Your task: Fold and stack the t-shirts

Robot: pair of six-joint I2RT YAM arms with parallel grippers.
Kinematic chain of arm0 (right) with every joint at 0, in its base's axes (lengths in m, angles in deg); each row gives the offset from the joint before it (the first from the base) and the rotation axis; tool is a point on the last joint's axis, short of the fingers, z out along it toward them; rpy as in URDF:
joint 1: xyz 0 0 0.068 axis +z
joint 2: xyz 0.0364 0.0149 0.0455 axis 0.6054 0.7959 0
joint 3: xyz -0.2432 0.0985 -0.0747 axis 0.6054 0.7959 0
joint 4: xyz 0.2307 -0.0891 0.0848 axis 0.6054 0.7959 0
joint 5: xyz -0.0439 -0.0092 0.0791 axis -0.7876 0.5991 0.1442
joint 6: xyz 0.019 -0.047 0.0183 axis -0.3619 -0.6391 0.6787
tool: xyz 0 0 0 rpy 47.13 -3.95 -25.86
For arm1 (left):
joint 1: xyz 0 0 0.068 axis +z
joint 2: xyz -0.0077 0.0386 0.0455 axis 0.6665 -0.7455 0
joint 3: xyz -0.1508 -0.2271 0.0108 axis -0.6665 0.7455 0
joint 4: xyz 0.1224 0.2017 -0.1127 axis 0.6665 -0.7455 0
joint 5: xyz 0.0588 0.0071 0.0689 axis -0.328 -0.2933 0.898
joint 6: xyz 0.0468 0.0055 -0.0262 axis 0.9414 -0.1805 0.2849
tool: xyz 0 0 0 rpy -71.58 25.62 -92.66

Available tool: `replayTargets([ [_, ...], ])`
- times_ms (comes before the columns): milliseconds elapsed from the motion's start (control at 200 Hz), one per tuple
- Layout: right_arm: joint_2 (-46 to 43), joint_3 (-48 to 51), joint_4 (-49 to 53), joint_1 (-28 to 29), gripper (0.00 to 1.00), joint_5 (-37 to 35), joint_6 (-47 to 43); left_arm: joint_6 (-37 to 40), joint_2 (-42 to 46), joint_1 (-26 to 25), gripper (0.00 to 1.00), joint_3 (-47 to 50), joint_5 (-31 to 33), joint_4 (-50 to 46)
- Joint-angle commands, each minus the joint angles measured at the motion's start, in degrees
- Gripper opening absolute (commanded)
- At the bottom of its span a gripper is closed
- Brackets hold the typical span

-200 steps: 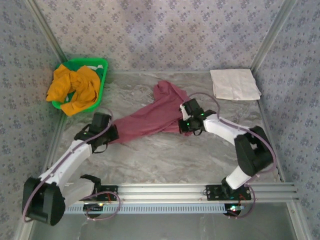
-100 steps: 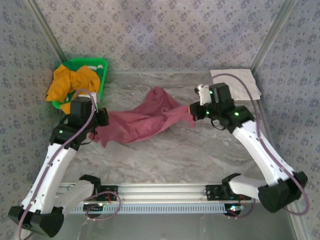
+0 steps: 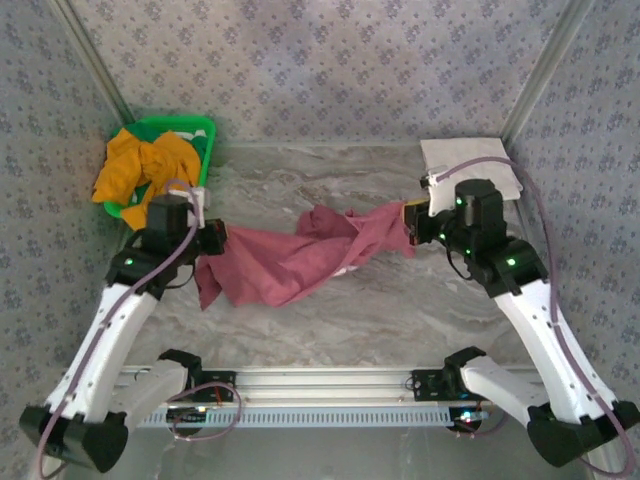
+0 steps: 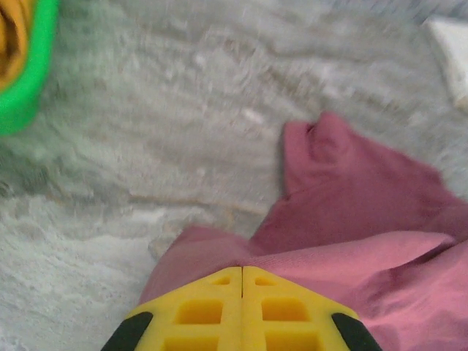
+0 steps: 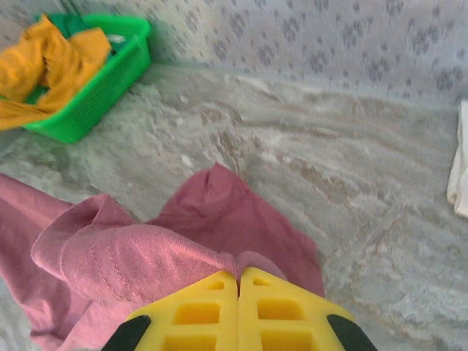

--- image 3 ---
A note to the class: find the pink t-shirt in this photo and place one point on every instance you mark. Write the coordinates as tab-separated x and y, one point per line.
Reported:
300	270

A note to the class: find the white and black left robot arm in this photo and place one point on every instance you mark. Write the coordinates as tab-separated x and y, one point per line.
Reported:
110	340

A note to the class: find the white folded t-shirt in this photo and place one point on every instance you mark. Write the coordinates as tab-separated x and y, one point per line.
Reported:
465	149

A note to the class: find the yellow t-shirt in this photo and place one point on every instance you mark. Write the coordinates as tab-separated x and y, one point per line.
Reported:
150	170

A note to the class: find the green plastic basket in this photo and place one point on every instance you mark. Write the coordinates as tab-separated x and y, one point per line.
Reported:
202	127

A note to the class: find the black controller board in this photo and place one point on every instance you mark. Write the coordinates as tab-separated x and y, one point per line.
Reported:
187	416
467	419

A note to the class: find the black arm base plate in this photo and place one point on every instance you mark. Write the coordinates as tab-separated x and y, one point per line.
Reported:
227	380
425	385

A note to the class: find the aluminium mounting rail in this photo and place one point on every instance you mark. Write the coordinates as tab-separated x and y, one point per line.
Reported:
325	382

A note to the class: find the aluminium frame post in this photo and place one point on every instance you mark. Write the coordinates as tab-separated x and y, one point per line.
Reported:
549	65
96	65

